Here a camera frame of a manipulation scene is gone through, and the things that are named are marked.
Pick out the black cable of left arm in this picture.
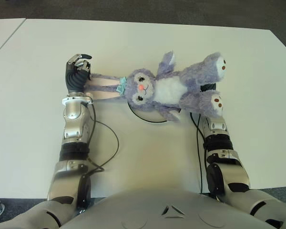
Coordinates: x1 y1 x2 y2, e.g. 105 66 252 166
82 104 120 177

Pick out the purple plush bunny doll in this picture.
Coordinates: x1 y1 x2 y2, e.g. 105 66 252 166
84 50 228 123

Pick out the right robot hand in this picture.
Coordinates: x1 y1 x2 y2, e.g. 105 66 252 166
200 82 217 93

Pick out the white plate with black rim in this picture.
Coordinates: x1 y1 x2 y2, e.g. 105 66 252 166
128 102 182 124

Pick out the white neighbour table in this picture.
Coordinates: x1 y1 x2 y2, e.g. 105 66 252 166
0 18 27 60

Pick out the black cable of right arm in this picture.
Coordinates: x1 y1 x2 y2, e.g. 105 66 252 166
189 112 207 194

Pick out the grey robot torso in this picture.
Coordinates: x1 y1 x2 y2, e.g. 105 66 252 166
61 185 284 229

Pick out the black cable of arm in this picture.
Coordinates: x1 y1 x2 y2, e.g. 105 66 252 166
82 104 120 177
189 112 207 194

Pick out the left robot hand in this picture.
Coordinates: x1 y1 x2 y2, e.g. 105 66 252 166
65 53 93 95

